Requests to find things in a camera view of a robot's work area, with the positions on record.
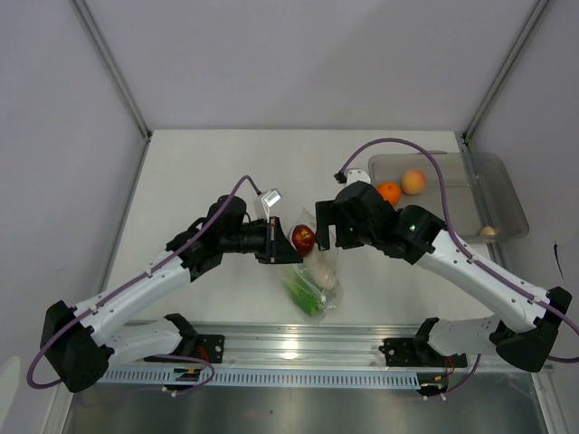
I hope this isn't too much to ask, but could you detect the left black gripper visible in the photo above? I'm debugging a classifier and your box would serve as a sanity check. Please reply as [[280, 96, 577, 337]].
[[221, 216, 303, 264]]

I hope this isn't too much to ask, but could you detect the red apple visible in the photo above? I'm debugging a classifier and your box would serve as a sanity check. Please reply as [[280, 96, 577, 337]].
[[291, 224, 316, 256]]

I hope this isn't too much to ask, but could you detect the white daikon radish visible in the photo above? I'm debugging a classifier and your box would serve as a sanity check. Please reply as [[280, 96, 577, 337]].
[[304, 249, 338, 289]]

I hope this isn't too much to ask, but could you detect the clear zip top bag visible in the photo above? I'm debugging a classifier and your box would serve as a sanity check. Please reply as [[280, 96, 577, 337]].
[[279, 208, 343, 322]]

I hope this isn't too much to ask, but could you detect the green lettuce leaf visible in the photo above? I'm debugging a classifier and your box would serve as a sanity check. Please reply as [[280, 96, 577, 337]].
[[281, 264, 326, 317]]

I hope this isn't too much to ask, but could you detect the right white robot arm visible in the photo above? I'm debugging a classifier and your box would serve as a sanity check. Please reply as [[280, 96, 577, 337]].
[[316, 181, 572, 373]]

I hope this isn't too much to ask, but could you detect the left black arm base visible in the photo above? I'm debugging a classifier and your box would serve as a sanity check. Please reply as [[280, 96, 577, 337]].
[[145, 335, 225, 364]]

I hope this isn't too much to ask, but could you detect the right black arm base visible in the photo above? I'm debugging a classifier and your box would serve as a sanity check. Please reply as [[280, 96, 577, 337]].
[[378, 337, 468, 368]]

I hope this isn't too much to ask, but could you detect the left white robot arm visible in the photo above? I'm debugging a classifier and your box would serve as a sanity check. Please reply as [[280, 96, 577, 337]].
[[40, 189, 302, 392]]

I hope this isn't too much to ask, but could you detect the orange fruit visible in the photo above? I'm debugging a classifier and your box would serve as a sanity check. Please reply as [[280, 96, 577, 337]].
[[376, 182, 403, 207]]

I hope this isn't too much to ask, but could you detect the peach fruit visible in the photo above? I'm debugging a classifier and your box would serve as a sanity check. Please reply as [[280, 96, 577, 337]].
[[401, 169, 427, 195]]

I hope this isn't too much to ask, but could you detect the small garlic bulb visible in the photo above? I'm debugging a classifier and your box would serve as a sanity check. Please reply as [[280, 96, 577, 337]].
[[479, 226, 498, 237]]

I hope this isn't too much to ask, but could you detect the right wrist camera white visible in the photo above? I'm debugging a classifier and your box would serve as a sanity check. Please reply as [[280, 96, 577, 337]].
[[334, 168, 371, 186]]

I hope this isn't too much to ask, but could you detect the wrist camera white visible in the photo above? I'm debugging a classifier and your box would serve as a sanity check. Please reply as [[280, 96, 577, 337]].
[[253, 188, 282, 221], [334, 168, 371, 186]]

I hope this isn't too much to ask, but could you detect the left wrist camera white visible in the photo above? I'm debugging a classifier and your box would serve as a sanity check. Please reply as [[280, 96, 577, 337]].
[[253, 188, 282, 221]]

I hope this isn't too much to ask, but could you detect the aluminium mounting rail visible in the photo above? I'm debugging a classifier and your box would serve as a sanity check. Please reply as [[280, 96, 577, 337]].
[[103, 321, 553, 373]]

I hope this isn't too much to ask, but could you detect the grey slotted cable duct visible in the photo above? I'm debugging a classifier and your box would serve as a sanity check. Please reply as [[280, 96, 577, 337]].
[[100, 366, 421, 390]]

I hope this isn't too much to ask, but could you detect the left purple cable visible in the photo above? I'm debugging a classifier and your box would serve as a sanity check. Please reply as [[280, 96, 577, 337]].
[[25, 175, 263, 399]]

